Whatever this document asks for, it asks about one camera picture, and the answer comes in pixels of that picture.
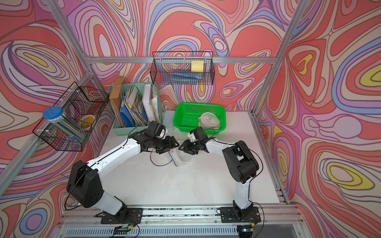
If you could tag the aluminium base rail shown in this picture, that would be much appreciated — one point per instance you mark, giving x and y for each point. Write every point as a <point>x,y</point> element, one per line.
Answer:
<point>194,221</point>

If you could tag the green plastic basket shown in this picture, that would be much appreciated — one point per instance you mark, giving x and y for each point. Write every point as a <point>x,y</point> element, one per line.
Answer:
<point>188,116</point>

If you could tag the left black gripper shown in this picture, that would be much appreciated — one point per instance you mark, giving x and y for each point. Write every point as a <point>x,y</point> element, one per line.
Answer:
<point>170,143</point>

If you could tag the blue lidded clear jar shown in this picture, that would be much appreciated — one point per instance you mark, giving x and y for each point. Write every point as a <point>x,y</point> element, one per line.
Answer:
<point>57,116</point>

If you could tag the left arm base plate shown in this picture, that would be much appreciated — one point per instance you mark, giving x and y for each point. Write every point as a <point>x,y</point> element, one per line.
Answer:
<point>125,216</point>

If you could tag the back black wire basket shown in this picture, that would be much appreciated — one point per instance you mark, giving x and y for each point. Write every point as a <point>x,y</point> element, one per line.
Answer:
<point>166,62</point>

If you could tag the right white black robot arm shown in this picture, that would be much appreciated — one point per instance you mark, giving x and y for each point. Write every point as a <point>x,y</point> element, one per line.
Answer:
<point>240,161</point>

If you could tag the black wire basket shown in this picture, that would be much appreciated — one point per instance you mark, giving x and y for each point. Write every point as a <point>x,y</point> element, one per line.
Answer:
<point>166,62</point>
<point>76,101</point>

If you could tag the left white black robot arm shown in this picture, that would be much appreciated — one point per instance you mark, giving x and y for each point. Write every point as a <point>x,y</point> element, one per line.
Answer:
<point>85,180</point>

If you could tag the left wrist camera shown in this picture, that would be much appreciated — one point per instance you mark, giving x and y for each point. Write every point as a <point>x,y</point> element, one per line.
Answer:
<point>163,132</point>

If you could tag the blue pen pouch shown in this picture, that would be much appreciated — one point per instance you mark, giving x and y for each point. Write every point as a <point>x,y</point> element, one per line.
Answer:
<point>186,74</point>

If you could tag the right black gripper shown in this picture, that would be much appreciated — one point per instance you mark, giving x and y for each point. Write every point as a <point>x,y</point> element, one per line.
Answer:
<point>186,148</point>

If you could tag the left black wire basket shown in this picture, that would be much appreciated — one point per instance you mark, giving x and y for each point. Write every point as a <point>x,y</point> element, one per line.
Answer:
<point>76,101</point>

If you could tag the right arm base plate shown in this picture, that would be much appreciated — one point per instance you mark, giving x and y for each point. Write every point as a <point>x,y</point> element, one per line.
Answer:
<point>237,215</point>

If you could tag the blue folder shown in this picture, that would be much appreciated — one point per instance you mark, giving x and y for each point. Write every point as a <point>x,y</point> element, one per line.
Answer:
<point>126,116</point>

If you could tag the brown cardboard folder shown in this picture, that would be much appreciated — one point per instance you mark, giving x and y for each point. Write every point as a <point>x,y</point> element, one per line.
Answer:
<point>116,98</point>

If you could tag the yellow sticky note pad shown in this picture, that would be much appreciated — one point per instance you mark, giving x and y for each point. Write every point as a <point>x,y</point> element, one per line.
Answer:
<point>197,66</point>

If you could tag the green circuit board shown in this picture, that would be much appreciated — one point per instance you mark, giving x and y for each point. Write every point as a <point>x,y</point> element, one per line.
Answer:
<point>122,230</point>

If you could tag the white book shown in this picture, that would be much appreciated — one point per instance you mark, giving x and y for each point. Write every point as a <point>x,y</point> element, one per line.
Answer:
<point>148,106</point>

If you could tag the mint green file organizer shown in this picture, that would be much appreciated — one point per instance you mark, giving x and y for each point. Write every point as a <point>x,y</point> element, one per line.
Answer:
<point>132,97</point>

